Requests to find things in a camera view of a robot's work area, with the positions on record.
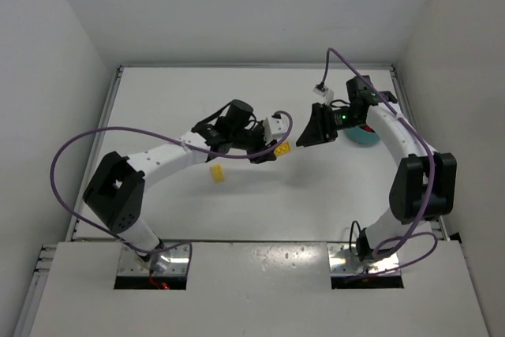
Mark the yellow long lego plate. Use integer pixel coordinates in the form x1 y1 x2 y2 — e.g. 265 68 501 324
274 140 297 157

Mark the yellow lego slope brick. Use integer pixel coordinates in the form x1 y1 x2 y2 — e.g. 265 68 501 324
210 164 226 183

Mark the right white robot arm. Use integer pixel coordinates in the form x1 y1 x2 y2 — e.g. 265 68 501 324
296 75 457 261

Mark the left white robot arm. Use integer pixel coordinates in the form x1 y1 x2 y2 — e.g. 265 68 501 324
83 99 287 261

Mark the teal round divided container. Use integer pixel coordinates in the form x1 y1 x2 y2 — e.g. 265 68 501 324
344 125 380 147

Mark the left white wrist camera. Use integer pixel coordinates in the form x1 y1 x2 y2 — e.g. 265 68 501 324
262 115 290 144

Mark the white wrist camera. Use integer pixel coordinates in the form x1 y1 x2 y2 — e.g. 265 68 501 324
262 115 290 144
313 83 335 105

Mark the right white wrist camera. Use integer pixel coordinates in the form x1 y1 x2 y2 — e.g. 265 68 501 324
313 83 335 105

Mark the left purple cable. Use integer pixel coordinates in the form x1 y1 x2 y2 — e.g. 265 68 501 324
50 110 294 253

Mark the purple cable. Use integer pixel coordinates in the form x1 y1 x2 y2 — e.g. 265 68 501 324
50 110 294 253
318 47 440 278

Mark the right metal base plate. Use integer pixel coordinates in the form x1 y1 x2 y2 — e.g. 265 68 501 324
327 243 399 278

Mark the metal base plate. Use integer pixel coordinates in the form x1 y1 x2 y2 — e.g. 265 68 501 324
117 244 190 277
327 243 399 278

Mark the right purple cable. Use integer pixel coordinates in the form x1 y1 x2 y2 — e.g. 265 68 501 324
318 47 440 278

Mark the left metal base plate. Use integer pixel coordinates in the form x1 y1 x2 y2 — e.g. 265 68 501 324
117 244 190 277

